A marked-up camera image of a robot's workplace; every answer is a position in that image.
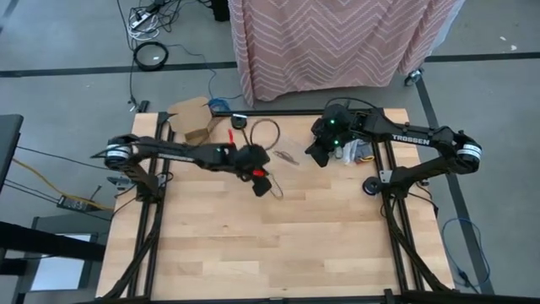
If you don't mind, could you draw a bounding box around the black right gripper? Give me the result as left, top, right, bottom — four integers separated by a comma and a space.
304, 103, 366, 168

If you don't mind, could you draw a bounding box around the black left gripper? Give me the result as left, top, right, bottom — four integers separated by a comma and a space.
234, 144, 273, 198

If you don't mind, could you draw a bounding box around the dark gray bundle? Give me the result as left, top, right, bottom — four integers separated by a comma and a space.
354, 141, 375, 160

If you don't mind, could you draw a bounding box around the black round roll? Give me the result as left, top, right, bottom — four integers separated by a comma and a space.
363, 176, 383, 197

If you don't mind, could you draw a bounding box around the small open cardboard box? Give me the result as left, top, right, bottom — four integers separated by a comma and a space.
167, 95, 224, 147

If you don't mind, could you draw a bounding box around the pink chevron cloth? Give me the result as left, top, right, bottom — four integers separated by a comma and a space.
227, 0, 467, 107

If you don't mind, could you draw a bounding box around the white power strip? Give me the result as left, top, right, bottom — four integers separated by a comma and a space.
130, 12, 153, 29

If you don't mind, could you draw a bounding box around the black furniture beam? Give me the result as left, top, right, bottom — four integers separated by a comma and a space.
0, 221, 107, 263

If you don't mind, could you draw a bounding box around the black flat panel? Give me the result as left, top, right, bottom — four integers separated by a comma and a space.
0, 113, 24, 191

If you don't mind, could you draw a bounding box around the blue coiled cable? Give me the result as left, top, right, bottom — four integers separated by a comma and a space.
208, 96, 233, 113

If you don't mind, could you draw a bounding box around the blue floor cable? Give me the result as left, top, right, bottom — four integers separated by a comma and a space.
441, 217, 493, 292

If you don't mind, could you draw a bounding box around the black round ring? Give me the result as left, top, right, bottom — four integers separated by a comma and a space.
132, 41, 170, 72

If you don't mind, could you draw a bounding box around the yellow floor cable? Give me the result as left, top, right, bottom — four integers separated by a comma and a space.
11, 157, 116, 211

